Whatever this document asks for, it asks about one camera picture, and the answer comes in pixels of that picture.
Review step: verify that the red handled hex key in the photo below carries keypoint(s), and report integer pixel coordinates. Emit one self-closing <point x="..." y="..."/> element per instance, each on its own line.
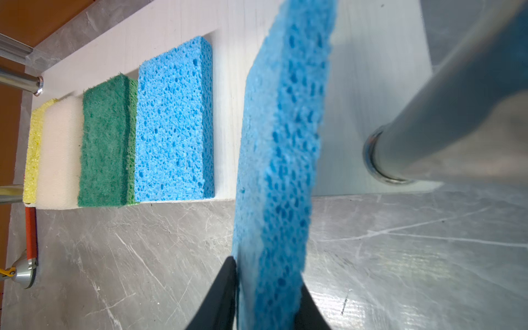
<point x="31" y="235"/>

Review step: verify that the beige foam sponge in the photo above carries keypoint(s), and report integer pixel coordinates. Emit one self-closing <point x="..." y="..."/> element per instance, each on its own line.
<point x="58" y="184"/>

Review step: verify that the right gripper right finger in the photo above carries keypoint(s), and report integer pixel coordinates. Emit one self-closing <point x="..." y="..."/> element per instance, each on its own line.
<point x="308" y="316"/>

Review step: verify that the white two-tier shelf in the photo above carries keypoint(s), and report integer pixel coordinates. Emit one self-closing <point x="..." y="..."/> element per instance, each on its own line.
<point x="379" y="61"/>

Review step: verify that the blue cellulose sponge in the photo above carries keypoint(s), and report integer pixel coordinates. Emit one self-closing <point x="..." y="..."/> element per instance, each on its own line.
<point x="174" y="125"/>
<point x="279" y="151"/>

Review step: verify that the green scouring sponge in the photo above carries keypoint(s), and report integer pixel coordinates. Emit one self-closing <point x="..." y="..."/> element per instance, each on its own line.
<point x="109" y="143"/>

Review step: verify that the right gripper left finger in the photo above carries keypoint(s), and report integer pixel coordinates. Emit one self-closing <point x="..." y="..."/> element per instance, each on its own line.
<point x="218" y="309"/>

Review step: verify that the yellow cellulose sponge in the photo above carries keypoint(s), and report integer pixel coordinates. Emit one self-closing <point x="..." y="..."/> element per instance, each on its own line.
<point x="34" y="153"/>

